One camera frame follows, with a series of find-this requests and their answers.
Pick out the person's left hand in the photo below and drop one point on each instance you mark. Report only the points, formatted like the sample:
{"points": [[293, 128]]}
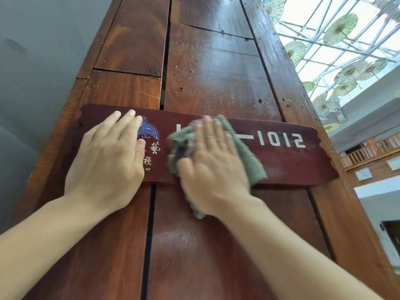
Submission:
{"points": [[106, 165]]}

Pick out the person's right hand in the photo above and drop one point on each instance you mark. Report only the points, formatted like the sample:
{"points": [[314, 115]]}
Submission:
{"points": [[212, 174]]}

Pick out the person's left little finger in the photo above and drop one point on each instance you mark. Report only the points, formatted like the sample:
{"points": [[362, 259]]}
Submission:
{"points": [[88, 134]]}

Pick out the person's left middle finger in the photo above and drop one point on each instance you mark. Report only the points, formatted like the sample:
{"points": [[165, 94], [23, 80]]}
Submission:
{"points": [[123, 124]]}

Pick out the person's right thumb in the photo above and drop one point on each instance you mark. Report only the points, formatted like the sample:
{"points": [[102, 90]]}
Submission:
{"points": [[185, 170]]}

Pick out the person's left thumb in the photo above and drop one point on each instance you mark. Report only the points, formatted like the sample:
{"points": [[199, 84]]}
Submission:
{"points": [[141, 159]]}

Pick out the person's right middle finger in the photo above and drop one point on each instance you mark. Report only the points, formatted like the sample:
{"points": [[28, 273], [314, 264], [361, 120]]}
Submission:
{"points": [[210, 134]]}

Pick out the person's right little finger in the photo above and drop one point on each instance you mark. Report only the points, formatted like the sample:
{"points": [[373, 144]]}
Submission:
{"points": [[232, 148]]}

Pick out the grey-green cleaning cloth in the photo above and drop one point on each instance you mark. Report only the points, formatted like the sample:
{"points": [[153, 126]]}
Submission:
{"points": [[250, 162]]}

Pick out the person's right forearm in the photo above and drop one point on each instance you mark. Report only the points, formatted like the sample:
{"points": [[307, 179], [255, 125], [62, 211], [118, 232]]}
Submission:
{"points": [[290, 256]]}

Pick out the person's left forearm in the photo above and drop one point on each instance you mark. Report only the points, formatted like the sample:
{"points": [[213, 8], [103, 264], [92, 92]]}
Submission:
{"points": [[40, 246]]}

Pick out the dark red wooden sign plaque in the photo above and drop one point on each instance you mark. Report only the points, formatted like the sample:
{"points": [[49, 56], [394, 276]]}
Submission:
{"points": [[290, 159]]}

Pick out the wooden balcony railing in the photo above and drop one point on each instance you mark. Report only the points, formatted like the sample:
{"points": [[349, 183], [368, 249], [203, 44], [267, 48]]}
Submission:
{"points": [[362, 154]]}

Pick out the small framed picture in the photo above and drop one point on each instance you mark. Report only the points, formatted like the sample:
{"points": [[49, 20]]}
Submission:
{"points": [[363, 174], [394, 163]]}

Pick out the hanging green paper umbrellas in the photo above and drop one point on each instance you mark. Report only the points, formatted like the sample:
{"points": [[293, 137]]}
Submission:
{"points": [[340, 29]]}

